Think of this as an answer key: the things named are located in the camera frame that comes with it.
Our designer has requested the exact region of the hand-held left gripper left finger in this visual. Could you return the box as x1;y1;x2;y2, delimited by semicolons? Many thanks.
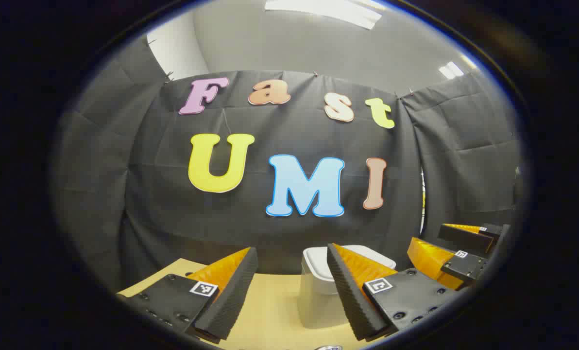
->
117;247;259;345

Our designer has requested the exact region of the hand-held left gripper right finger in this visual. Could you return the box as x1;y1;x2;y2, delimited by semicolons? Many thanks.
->
326;243;465;342

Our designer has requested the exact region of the white desktop garbage bin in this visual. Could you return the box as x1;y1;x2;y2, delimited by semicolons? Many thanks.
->
297;245;397;329

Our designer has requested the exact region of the wooden desktop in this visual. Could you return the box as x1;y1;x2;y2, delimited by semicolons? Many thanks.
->
117;258;368;350

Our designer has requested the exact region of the small ceiling light panel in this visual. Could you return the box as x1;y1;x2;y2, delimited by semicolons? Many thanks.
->
439;61;465;80

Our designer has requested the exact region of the black backdrop cloth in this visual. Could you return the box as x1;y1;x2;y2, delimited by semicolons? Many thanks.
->
51;36;523;292

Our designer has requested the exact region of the large ceiling light panel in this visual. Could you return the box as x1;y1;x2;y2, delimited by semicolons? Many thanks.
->
264;0;383;31

